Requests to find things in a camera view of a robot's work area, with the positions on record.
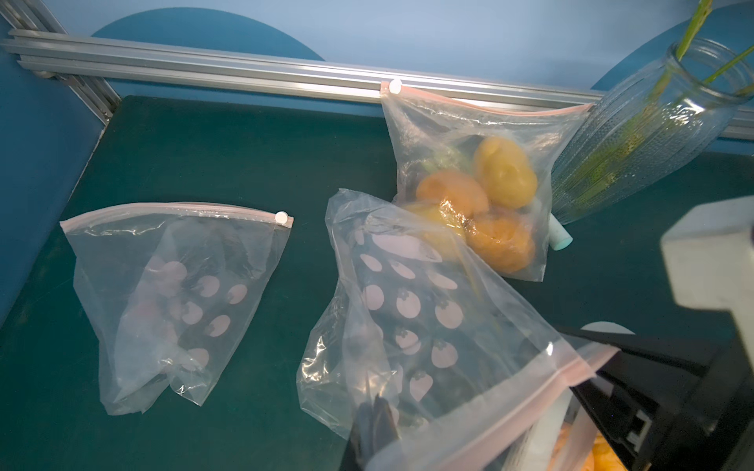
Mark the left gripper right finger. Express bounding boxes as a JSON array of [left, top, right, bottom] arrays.
[[373, 396, 399, 453]]

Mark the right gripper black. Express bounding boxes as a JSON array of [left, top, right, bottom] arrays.
[[556, 326, 753, 470]]

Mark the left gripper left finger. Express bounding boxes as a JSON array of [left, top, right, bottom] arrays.
[[338, 402, 374, 471]]

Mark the spare clear zipper bag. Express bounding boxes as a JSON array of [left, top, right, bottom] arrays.
[[296, 190, 616, 470]]

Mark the large orange potato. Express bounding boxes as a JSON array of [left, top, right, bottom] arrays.
[[415, 171, 490, 218]]

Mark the yellow green potato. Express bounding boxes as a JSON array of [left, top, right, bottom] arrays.
[[474, 137, 538, 210]]

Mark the clear zipper bag pink zipper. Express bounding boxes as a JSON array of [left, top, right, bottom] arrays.
[[380, 78, 590, 282]]

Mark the white perforated plastic basket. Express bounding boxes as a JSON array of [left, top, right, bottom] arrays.
[[503, 390, 573, 471]]

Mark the light blue toy trowel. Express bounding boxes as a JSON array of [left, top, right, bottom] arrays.
[[548, 214, 573, 251]]

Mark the ribbed glass vase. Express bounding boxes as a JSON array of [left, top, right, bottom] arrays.
[[552, 43, 753, 225]]

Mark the green toy garden fork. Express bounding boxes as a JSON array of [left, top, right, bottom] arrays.
[[421, 147, 473, 175]]

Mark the mint artificial rose stem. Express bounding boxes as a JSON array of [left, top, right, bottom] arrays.
[[647, 1, 753, 102]]

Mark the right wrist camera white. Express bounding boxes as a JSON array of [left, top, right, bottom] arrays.
[[661, 196, 753, 360]]

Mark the left aluminium frame post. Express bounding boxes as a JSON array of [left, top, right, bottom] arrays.
[[1, 0, 121, 125]]

